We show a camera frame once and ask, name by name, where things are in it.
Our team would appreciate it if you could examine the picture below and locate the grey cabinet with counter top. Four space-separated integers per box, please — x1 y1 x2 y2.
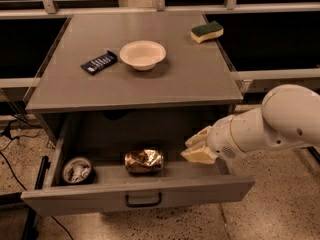
22 10 244 145

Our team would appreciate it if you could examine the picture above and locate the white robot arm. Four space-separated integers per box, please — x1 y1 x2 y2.
182 84 320 164

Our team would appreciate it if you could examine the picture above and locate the black stand leg right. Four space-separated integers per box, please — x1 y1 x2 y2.
307 147 320 164

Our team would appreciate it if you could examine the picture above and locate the grey top drawer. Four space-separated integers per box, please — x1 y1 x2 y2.
36 110 255 216

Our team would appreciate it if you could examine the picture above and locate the crushed orange can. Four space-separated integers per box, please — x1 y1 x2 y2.
125 149 164 174

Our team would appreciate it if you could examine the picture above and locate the dark blue snack bar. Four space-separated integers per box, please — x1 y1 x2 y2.
81 51 118 75

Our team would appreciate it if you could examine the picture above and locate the green and yellow sponge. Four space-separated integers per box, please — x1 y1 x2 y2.
191 21 224 44

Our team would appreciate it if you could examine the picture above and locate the white bowl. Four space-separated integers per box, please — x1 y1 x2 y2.
120 40 166 71

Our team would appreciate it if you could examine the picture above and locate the black stand leg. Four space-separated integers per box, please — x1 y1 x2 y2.
21 156 50 240
307 147 320 164

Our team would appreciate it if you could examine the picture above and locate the black stand leg left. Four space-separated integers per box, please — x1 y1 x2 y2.
21 156 50 240

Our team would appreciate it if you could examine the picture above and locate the black drawer handle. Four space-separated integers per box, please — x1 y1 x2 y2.
125 193 162 208

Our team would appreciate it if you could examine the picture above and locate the grey window railing frame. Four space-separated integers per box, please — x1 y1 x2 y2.
0 0 320 120

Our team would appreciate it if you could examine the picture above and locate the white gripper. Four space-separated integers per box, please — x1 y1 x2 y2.
181 115 246 164

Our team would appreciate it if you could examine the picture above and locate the black floor cable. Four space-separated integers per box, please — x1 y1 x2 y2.
0 115 75 240

